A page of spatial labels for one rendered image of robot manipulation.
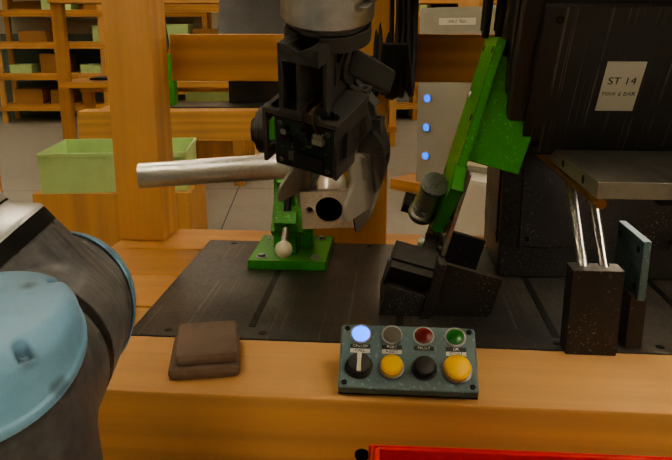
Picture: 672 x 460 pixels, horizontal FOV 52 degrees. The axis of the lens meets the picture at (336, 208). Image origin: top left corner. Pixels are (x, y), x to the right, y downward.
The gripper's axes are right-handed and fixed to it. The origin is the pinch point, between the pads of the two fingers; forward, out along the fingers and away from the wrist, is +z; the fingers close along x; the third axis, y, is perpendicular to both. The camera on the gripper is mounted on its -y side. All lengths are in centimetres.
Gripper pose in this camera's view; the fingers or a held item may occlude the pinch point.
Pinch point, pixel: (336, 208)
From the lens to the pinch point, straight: 68.8
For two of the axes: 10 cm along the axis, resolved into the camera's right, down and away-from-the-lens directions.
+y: -4.5, 5.2, -7.2
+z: -0.1, 8.1, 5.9
